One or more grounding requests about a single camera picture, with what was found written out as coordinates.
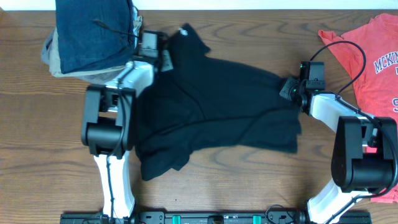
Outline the folded light blue garment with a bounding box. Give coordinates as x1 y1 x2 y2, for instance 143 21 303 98
132 6 141 49

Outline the red printed t-shirt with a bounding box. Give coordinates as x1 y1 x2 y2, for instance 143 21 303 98
317 13 398 204

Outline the folded navy blue garment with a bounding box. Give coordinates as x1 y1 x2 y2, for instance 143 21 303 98
55 0 136 74

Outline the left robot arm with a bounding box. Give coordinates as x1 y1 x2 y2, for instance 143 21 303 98
75 50 173 223

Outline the folded grey garment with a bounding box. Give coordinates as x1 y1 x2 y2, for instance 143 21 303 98
40 28 124 85

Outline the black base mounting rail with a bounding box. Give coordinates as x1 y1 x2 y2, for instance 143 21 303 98
60 209 373 224

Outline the folded beige garment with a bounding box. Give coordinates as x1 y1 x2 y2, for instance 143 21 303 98
42 16 143 78

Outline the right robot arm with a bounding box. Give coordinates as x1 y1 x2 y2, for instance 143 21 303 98
279 77 397 223

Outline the black polo shirt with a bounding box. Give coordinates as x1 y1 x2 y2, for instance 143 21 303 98
136 24 302 181

